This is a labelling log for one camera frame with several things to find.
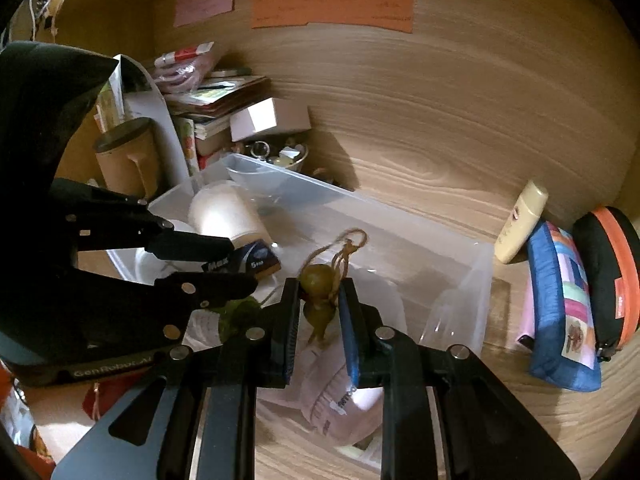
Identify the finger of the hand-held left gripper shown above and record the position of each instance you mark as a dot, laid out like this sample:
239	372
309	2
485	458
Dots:
220	287
200	247

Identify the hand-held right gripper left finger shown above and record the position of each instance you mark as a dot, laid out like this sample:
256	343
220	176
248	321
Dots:
285	340

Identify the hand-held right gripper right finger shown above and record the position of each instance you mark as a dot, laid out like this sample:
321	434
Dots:
350	340

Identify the dark green pouch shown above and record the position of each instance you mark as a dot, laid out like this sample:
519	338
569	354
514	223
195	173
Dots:
240	315

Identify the cream cotton pad roll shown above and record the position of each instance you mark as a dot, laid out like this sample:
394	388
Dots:
225	215

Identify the small blue staple box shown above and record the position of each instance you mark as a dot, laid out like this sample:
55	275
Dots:
257	257

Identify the green gourd charm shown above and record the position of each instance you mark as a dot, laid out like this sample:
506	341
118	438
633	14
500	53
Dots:
315	280

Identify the clear plastic storage box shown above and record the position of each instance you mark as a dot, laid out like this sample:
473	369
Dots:
410	260

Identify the wooden desktop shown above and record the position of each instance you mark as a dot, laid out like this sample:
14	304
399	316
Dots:
550	420

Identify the clear plastic bowl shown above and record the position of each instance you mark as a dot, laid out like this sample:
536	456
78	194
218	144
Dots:
270	180

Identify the brown cylinder container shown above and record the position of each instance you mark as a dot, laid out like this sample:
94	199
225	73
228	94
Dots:
127	160

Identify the red fabric pouch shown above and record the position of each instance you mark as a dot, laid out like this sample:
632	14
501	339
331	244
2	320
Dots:
102	395

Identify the small white box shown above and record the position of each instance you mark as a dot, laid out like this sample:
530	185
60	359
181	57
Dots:
270	120

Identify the stack of books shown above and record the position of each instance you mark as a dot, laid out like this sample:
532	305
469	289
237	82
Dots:
215	100

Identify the pale yellow lotion tube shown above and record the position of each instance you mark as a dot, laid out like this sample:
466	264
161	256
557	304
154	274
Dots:
520	225

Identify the blue patchwork zip pouch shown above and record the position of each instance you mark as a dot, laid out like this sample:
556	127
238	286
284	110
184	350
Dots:
560	310

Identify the black orange zip pouch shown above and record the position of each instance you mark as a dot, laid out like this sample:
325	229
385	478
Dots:
610	270

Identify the orange sticky note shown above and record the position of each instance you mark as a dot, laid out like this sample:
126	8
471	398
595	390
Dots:
335	5

